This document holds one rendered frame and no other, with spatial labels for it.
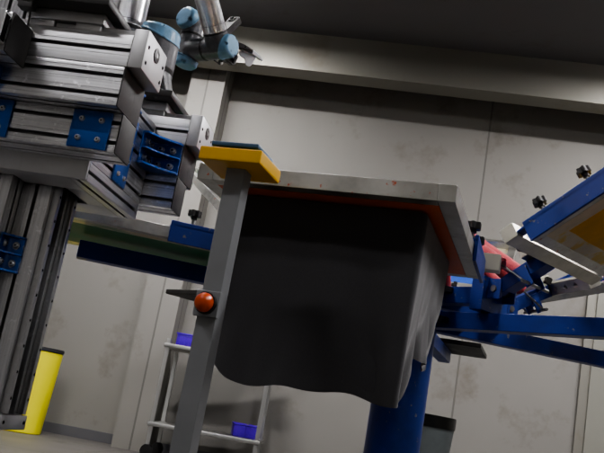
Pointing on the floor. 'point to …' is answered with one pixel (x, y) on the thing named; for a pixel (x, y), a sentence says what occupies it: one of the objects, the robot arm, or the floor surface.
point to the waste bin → (437, 434)
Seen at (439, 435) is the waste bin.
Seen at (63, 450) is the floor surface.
